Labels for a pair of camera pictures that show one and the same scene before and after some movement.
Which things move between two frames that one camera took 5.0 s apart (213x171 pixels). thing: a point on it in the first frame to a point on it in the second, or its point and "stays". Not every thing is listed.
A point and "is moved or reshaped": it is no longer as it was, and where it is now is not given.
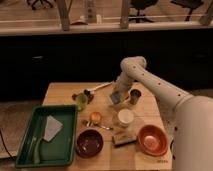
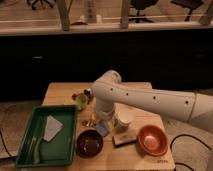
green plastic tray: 35,151 stays
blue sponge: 116,97 is moved or reshaped
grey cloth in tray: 52,128 stays
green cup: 81,100 stays
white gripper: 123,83 to 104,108
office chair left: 34,3 stays
